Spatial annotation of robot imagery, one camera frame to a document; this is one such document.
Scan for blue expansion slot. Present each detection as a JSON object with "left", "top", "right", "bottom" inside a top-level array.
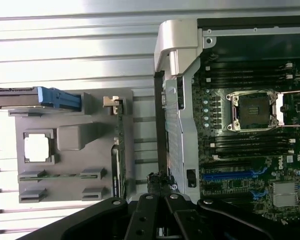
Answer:
[{"left": 202, "top": 169, "right": 253, "bottom": 181}]

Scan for grey parts rack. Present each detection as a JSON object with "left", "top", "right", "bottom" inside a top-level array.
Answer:
[{"left": 8, "top": 88, "right": 135, "bottom": 205}]

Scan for open dark PC case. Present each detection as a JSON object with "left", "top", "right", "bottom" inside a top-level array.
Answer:
[{"left": 153, "top": 18, "right": 300, "bottom": 226}]

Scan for green motherboard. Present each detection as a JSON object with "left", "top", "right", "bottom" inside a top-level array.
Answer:
[{"left": 192, "top": 59, "right": 300, "bottom": 223}]

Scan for silver chipset heatsink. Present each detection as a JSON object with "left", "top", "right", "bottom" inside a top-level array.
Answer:
[{"left": 272, "top": 181, "right": 300, "bottom": 208}]

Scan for silver CPU chip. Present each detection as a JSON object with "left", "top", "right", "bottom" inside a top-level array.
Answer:
[{"left": 24, "top": 133, "right": 53, "bottom": 161}]

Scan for CPU socket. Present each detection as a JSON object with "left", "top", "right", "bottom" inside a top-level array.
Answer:
[{"left": 226, "top": 89, "right": 281, "bottom": 132}]

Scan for metal CPU socket cover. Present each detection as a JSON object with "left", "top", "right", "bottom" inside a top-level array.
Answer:
[{"left": 276, "top": 92, "right": 300, "bottom": 128}]

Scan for hard disk blue caddy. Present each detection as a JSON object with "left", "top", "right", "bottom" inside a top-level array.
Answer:
[{"left": 0, "top": 86, "right": 82, "bottom": 111}]

